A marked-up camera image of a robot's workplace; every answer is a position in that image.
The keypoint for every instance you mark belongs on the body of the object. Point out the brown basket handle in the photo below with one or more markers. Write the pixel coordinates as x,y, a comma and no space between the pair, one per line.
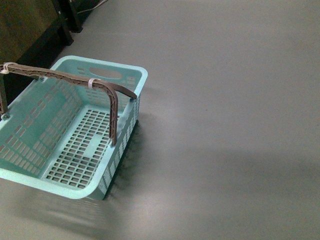
111,89

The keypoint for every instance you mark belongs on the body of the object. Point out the light blue plastic basket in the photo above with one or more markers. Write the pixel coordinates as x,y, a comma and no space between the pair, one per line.
55,135

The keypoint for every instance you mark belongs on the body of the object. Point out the white zip tie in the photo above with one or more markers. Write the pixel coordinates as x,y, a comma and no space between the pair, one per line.
91,82
5,68

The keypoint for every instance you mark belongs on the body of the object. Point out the dark wooden furniture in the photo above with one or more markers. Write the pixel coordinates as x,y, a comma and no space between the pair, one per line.
33,32

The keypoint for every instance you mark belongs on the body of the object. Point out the white zip tie left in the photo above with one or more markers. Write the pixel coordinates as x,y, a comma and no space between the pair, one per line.
5,68

